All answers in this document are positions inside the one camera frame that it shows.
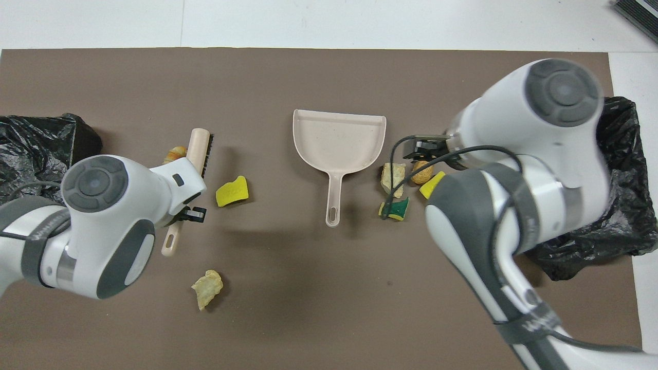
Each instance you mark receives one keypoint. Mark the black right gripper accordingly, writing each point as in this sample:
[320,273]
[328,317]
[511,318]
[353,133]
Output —
[437,146]

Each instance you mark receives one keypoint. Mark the brown bread roll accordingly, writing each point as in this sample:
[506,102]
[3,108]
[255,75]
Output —
[422,173]

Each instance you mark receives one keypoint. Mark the beige bread chunk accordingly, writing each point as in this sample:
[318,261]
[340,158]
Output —
[391,177]

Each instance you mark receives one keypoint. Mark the curved yellow sponge piece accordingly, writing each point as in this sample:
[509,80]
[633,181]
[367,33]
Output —
[433,186]

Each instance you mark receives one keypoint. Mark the green and yellow sponge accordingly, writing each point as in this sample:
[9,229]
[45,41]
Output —
[397,209]

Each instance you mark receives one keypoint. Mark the striped croissant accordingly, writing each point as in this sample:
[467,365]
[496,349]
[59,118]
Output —
[176,155]

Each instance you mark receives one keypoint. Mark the beige hand brush black bristles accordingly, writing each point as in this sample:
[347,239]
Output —
[198,146]

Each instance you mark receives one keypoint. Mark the pale bread chunk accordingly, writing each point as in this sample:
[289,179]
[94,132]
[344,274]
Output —
[207,289]

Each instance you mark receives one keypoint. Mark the beige plastic dustpan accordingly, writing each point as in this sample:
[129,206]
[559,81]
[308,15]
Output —
[336,141]

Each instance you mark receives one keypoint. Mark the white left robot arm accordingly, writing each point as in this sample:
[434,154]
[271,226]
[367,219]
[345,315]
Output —
[103,221]

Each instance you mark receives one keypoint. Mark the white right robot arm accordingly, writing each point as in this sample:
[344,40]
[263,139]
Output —
[540,154]

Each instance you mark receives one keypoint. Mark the boxy black bag lined bin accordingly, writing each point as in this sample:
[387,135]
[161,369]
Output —
[36,144]

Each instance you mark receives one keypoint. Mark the loose black bag lined bin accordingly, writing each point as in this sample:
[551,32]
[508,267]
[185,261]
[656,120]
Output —
[627,205]

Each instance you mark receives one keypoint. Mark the brown table mat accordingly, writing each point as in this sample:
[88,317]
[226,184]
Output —
[308,308]

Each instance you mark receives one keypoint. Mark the dark ribbed grate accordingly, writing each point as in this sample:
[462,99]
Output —
[640,15]

